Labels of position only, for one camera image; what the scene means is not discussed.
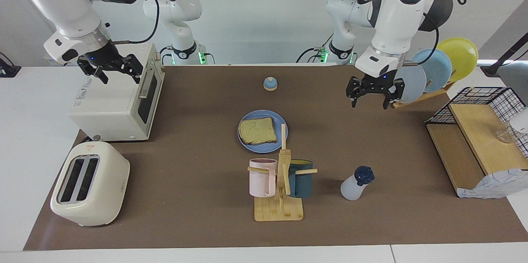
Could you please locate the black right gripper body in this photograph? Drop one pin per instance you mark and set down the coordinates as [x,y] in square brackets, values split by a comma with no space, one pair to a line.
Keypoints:
[101,57]

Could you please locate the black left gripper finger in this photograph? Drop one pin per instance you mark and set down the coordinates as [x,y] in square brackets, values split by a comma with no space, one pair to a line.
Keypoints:
[396,94]
[354,90]

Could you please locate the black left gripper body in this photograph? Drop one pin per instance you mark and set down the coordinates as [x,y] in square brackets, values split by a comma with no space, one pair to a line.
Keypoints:
[375,83]

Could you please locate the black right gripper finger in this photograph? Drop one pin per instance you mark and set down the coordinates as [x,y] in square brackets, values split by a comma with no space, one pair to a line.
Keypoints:
[99,72]
[134,67]

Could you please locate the white squeeze bottle blue cap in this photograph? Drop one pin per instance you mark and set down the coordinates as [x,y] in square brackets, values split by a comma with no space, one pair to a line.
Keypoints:
[352,189]

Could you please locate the slice of toast bread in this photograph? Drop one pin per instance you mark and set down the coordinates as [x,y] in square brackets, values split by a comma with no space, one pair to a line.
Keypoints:
[258,131]

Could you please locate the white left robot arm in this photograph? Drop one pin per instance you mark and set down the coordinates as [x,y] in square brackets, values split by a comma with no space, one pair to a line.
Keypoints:
[392,19]

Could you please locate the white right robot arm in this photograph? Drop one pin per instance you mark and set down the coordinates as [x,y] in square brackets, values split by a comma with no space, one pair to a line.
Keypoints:
[62,3]

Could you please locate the pale grey plate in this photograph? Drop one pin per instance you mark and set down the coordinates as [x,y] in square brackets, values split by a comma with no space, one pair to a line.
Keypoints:
[412,83]

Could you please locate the light blue plate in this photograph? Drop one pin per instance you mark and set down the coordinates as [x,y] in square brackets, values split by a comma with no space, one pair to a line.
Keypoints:
[437,69]

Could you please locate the yellow plate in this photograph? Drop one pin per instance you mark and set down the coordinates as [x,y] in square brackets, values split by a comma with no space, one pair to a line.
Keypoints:
[462,55]

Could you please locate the blue round plate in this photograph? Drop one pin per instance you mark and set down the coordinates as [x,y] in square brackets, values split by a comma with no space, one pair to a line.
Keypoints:
[280,131]

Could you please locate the wooden dish rack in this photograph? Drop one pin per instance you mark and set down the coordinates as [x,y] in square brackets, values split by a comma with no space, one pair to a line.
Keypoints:
[416,100]

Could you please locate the white toaster oven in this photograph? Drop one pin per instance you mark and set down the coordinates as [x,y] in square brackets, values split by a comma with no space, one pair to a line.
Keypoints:
[107,106]

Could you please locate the black table clamp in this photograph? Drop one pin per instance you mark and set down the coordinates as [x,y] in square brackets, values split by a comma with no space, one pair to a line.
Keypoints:
[8,69]

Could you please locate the black clamp stand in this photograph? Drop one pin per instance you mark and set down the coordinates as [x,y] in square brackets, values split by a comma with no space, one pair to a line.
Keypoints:
[497,65]

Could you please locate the dark teal mug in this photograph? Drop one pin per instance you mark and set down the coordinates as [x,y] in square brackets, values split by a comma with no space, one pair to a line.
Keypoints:
[301,182]

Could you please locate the cream two-slot toaster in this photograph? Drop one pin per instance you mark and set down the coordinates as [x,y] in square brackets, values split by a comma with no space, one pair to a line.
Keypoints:
[103,189]

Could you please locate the clear glass cup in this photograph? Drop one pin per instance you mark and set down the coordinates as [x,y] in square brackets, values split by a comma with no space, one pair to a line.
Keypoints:
[505,135]

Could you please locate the brown table mat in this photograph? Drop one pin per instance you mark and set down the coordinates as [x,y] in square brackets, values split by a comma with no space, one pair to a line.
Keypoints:
[185,172]

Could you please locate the white blurry object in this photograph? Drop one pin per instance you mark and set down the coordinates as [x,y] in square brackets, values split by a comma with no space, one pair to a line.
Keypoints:
[520,120]

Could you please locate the pink mug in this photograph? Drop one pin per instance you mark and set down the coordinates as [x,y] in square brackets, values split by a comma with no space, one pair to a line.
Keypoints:
[260,180]

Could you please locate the white blue patterned cloth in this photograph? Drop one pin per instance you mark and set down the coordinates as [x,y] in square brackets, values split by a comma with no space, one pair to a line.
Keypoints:
[495,182]

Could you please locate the wooden mug tree stand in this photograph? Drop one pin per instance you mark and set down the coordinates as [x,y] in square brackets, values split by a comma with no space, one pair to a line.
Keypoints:
[278,211]

